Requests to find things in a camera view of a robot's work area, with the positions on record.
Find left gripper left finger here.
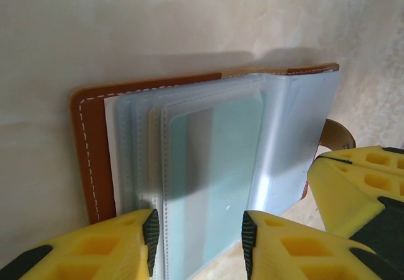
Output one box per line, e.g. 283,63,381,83
0,208,160,280

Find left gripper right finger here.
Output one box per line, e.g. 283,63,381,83
241,209,404,280

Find brown leather card holder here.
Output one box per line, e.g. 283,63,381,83
69,62,356,264

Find light teal plastic card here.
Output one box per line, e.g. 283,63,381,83
166,105,263,252

